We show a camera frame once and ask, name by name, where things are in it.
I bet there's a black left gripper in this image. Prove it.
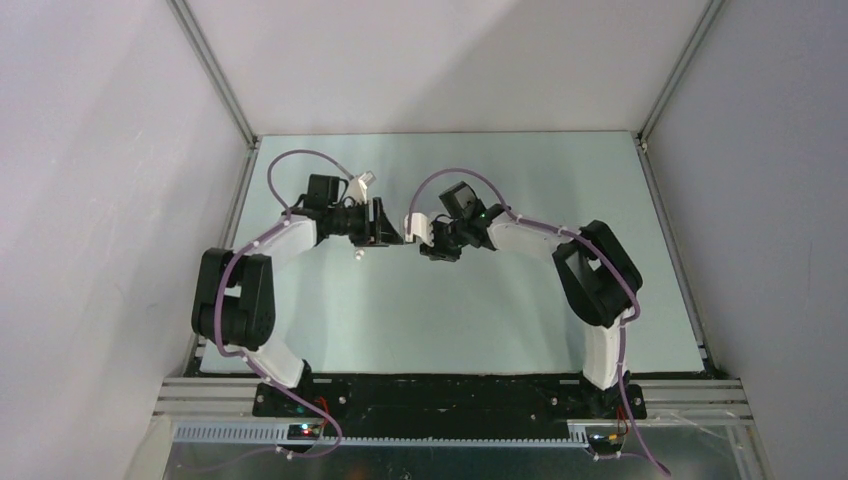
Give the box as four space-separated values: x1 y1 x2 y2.
327 197 402 248

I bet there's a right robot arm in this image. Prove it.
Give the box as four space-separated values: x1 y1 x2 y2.
402 182 643 418

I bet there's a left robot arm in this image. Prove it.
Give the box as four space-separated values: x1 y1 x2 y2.
191 171 404 417

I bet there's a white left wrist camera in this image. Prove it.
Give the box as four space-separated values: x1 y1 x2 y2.
347 171 376 204

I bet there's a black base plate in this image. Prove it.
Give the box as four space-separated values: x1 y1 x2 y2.
252 374 647 438

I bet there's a grey slotted cable duct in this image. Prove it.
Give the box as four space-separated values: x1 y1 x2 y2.
173 421 589 448

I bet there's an aluminium front frame rail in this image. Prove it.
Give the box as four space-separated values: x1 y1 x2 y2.
154 377 754 426

